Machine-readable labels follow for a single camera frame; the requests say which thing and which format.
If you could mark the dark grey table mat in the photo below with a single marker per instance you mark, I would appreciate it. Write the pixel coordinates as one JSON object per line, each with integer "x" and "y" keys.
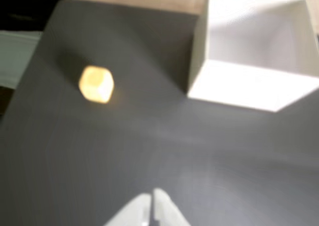
{"x": 99, "y": 148}

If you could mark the white open paper box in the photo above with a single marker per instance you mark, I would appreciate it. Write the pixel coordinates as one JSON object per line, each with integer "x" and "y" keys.
{"x": 249, "y": 86}

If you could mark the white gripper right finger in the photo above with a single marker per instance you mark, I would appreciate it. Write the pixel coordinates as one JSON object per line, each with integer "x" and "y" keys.
{"x": 167, "y": 211}

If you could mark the black hanging garment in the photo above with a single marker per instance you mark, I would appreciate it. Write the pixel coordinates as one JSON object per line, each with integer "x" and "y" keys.
{"x": 27, "y": 7}

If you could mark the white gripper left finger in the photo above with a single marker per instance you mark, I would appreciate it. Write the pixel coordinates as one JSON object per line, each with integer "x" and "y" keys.
{"x": 134, "y": 211}

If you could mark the yellow cube block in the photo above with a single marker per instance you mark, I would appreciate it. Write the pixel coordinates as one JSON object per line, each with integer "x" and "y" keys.
{"x": 97, "y": 85}

